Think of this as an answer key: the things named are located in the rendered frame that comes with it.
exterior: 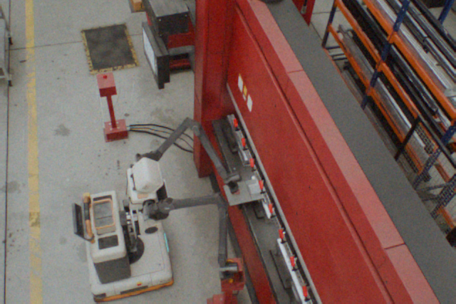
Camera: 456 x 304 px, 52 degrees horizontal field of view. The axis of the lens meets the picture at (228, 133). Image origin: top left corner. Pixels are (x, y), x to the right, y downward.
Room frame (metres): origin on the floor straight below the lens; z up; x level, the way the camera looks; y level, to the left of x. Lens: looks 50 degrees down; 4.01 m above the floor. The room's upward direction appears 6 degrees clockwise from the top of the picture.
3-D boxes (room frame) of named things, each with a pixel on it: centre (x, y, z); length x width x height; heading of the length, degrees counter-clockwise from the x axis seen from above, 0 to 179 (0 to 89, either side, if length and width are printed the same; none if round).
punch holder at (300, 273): (1.29, -0.58, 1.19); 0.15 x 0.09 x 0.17; 22
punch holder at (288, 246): (1.47, -0.51, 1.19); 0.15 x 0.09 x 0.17; 22
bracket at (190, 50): (3.11, 0.44, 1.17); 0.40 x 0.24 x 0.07; 22
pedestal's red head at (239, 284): (1.42, -0.13, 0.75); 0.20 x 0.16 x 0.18; 10
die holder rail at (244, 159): (2.52, -0.09, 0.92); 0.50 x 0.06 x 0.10; 22
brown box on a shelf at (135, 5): (4.20, 1.07, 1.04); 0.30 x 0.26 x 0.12; 20
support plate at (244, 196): (1.95, -0.16, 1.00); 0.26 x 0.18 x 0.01; 112
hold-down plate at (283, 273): (1.42, -0.47, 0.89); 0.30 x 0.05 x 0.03; 22
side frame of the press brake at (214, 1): (2.98, -0.10, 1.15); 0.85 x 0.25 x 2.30; 112
